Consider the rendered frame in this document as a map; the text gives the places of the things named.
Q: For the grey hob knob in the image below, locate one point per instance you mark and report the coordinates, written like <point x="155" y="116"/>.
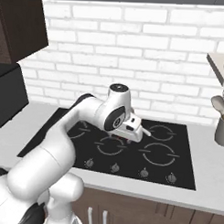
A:
<point x="89" y="162"/>
<point x="115" y="168"/>
<point x="171" y="178"/>
<point x="143" y="172"/>

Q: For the dark brown wall cupboard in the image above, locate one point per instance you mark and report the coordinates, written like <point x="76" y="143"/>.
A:
<point x="19" y="22"/>

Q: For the brown drawer front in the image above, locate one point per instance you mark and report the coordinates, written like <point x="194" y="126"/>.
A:
<point x="192" y="220"/>

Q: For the beige wooden spoon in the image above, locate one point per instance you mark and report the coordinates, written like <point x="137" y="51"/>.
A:
<point x="218" y="104"/>

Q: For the pale wall shelf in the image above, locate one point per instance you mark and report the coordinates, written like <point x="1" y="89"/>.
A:
<point x="218" y="67"/>

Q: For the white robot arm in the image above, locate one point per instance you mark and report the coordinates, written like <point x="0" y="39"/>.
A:
<point x="57" y="151"/>

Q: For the grey utensil pot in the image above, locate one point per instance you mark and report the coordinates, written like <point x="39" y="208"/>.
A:
<point x="222" y="133"/>

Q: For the wide brown cupboard door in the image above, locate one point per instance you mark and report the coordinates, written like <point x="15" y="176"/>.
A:
<point x="128" y="213"/>

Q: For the black microwave oven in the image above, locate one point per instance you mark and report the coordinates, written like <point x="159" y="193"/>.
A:
<point x="9" y="95"/>

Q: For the narrow brown cupboard door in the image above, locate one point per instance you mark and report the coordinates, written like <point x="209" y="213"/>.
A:
<point x="83" y="209"/>

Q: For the black hob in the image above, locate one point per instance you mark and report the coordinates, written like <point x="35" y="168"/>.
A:
<point x="130" y="161"/>

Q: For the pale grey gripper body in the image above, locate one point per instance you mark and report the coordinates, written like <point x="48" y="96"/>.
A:
<point x="133" y="133"/>

